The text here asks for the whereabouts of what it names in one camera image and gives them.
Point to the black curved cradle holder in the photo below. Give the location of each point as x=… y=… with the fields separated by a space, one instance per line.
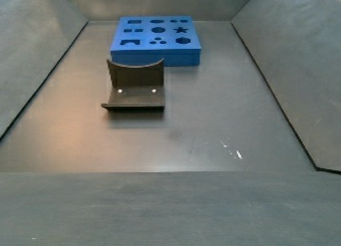
x=137 y=80

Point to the blue shape sorter box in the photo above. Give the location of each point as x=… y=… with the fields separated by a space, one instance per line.
x=152 y=38

